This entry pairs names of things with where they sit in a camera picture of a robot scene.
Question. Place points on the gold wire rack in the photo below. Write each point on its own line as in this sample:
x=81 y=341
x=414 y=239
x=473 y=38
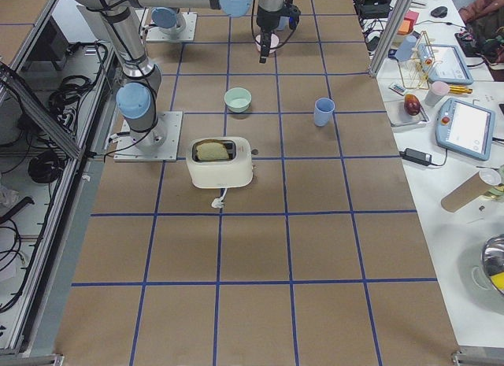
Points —
x=415 y=71

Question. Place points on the cream white toaster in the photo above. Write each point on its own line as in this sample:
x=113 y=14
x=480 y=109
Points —
x=237 y=171

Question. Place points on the right teach pendant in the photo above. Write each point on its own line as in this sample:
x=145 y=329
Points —
x=465 y=128

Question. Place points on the light blue upturned cup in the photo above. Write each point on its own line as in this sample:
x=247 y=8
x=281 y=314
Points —
x=405 y=49

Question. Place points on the metal tray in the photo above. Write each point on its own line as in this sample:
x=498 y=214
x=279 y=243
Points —
x=400 y=119

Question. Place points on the white remote control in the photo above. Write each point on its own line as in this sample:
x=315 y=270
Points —
x=398 y=89

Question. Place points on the white cup on desk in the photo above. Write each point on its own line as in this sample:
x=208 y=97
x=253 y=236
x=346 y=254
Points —
x=436 y=92

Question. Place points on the left teach pendant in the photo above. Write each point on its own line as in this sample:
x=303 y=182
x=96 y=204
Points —
x=444 y=63

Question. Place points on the steel mixing bowl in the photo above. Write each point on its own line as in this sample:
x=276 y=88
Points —
x=492 y=262

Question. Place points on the aluminium frame post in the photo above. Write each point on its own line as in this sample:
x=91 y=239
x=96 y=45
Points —
x=397 y=15

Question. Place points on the black power adapter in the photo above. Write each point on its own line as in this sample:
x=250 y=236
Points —
x=416 y=156

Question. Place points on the green bowl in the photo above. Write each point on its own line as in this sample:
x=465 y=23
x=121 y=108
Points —
x=237 y=99

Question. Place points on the bread slice in toaster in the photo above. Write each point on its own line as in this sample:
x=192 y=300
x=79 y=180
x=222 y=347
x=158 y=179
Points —
x=211 y=151

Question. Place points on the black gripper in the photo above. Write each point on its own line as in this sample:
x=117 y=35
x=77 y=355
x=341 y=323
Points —
x=268 y=20

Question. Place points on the teach pendant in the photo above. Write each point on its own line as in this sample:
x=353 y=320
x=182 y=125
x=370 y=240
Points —
x=444 y=63
x=465 y=128

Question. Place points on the cardboard tube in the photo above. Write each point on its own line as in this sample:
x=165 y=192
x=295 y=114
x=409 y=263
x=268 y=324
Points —
x=472 y=188

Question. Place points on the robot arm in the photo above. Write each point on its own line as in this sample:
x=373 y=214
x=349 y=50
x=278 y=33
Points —
x=266 y=14
x=136 y=99

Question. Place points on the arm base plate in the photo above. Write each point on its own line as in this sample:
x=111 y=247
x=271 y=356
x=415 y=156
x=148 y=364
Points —
x=161 y=144
x=180 y=28

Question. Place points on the red yellow mango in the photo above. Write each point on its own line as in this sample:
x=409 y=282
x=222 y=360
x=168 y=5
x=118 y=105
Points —
x=412 y=105

